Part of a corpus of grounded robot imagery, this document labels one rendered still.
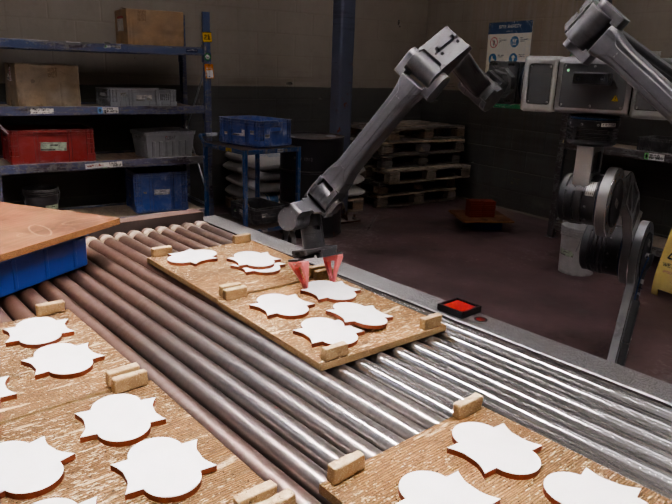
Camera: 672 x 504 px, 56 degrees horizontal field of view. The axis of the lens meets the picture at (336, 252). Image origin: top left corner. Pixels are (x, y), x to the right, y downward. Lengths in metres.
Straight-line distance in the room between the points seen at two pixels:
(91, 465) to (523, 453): 0.61
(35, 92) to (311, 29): 3.07
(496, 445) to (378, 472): 0.19
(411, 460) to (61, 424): 0.54
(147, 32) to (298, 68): 2.00
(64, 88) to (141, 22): 0.84
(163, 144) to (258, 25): 1.81
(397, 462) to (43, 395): 0.60
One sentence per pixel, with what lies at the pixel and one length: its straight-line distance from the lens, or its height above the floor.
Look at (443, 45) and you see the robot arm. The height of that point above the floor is 1.53.
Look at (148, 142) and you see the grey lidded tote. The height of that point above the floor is 0.78.
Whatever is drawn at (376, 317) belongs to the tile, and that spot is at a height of 0.95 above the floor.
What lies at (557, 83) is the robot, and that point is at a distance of 1.92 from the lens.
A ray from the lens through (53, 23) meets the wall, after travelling 6.36.
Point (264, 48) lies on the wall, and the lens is 7.05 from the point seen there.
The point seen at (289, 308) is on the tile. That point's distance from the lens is 1.45.
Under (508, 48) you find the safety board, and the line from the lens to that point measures 7.39.
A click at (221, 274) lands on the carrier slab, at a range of 1.72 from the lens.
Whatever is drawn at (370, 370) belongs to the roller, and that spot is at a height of 0.91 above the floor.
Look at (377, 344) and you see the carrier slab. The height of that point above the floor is 0.94.
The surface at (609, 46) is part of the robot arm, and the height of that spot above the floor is 1.53.
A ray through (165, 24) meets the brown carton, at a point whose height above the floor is 1.78.
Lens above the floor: 1.48
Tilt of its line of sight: 16 degrees down
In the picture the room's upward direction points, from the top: 2 degrees clockwise
